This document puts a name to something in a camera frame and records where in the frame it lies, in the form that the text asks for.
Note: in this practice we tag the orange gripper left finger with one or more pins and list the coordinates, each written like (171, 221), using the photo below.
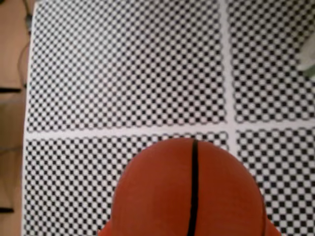
(105, 231)

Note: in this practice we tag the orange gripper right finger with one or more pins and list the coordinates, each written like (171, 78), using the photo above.
(272, 229)

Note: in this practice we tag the white paper cup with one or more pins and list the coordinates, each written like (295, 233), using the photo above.
(308, 56)

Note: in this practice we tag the small orange basketball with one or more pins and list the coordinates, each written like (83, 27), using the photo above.
(160, 191)

